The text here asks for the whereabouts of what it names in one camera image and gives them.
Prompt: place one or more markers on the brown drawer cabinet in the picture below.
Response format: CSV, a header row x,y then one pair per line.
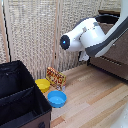
x,y
113,66

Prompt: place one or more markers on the yellow bowl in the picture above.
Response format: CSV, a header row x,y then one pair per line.
x,y
42,84

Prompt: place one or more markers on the red yellow snack box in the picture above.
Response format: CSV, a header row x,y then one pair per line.
x,y
56,78

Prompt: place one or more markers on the blue bowl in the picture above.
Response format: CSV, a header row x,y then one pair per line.
x,y
57,99

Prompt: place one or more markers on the beige woven folding screen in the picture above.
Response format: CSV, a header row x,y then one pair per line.
x,y
30,36

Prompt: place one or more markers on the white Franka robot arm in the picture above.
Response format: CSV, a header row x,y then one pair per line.
x,y
90,36

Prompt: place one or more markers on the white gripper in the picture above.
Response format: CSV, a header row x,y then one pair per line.
x,y
84,56

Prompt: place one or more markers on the black fabric storage box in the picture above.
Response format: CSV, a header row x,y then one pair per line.
x,y
16,96

